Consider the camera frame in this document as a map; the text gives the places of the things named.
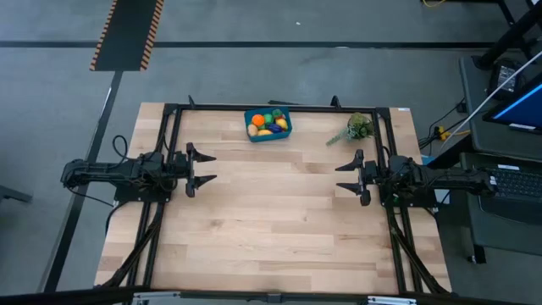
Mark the black yellow striped floor mat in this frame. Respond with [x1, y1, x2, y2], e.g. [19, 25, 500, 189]
[89, 0, 166, 73]

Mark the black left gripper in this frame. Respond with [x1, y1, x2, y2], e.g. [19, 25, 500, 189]
[175, 141, 218, 199]

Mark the green potted artificial plant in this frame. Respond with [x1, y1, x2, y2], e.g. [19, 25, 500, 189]
[325, 111, 376, 147]

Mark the black laptop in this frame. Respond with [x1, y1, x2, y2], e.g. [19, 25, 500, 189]
[476, 163, 542, 225]

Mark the black stand leg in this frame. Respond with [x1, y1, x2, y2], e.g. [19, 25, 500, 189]
[472, 0, 542, 72]

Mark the dark metal stand foot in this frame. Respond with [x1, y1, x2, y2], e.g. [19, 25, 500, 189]
[0, 184, 35, 205]

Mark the black power cable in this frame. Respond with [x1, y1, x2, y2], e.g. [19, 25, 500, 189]
[418, 97, 467, 150]

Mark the black metal table frame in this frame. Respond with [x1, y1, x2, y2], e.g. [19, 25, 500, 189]
[95, 95, 452, 296]

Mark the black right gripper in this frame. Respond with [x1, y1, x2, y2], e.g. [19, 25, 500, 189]
[335, 148, 381, 208]

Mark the black side desk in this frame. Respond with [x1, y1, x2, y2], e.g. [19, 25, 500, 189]
[458, 54, 542, 264]

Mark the yellow power plug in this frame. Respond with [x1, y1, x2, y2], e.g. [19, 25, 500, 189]
[437, 125, 472, 141]

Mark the black power adapter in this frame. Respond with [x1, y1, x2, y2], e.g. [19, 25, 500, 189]
[486, 58, 525, 101]

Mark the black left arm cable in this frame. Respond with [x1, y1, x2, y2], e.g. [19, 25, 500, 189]
[111, 134, 130, 161]

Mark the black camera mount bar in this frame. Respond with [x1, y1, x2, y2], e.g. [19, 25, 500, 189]
[0, 286, 542, 305]

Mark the teal plastic container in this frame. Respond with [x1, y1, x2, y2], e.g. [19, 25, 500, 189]
[244, 106, 294, 143]

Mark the monitor with blue screen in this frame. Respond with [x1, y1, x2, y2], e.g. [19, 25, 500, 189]
[482, 80, 542, 136]

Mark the white rod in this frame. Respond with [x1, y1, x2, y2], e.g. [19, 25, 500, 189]
[441, 49, 542, 148]

